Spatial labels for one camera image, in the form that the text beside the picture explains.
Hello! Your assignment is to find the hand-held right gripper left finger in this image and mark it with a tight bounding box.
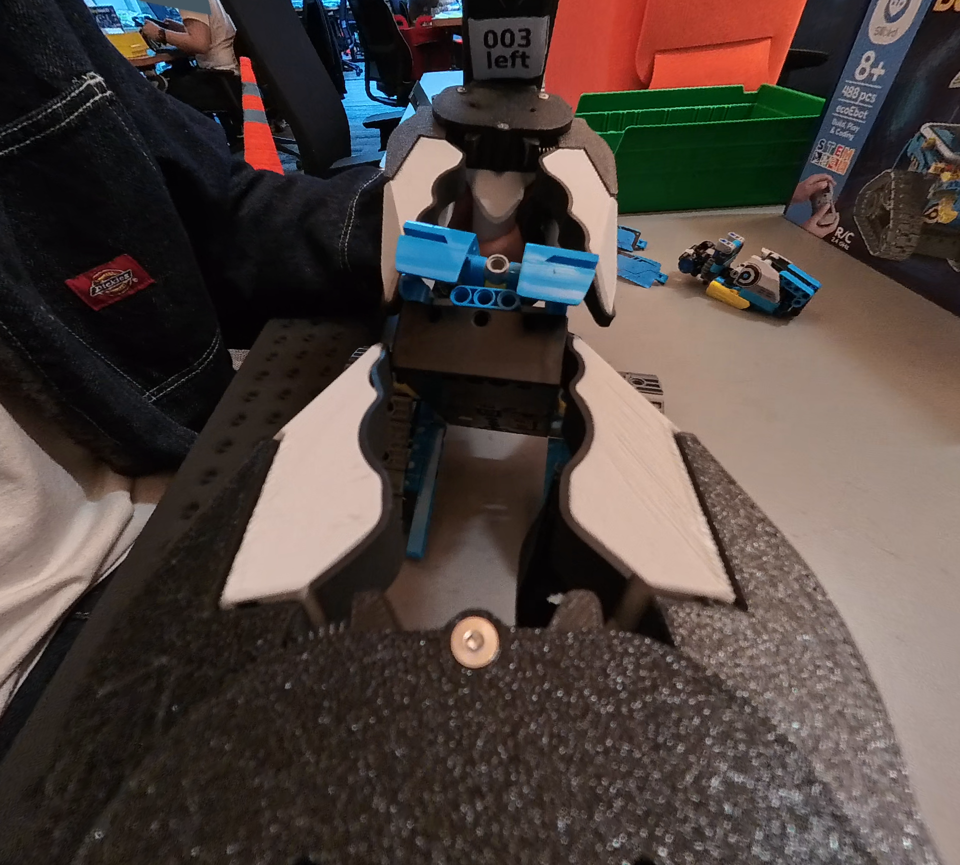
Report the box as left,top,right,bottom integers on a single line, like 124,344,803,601
219,343,400,625

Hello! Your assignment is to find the black dimpled pad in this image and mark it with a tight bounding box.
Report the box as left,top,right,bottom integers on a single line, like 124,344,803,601
0,317,391,769

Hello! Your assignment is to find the person's dark denim jacket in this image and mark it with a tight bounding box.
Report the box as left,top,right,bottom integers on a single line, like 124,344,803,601
0,0,391,476

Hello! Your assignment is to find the grey desk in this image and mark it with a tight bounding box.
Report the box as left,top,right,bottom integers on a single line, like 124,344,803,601
390,205,960,865

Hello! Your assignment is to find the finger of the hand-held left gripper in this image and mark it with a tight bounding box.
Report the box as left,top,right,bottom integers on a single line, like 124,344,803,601
382,133,468,304
538,148,621,326

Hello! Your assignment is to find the person's white shirt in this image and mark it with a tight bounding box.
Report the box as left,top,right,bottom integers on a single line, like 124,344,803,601
0,400,162,716

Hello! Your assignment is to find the blue grey tracked toy robot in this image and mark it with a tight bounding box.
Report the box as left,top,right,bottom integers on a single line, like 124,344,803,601
348,220,669,559

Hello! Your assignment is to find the green plastic bin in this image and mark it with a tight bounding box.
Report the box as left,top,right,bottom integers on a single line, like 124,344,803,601
573,83,826,215

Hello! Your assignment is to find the small blue black toy car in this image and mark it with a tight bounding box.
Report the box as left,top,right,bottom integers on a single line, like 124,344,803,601
678,232,822,319

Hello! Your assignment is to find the orange traffic cone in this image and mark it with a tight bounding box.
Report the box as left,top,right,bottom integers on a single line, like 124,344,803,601
238,55,286,176

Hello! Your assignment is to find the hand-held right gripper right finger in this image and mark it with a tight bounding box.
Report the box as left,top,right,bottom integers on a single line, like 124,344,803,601
558,336,738,611

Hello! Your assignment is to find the dark blue toy kit box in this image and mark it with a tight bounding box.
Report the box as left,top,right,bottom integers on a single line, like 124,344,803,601
783,0,960,317

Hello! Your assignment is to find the person's left forearm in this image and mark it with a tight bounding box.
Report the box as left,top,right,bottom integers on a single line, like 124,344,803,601
187,152,391,341

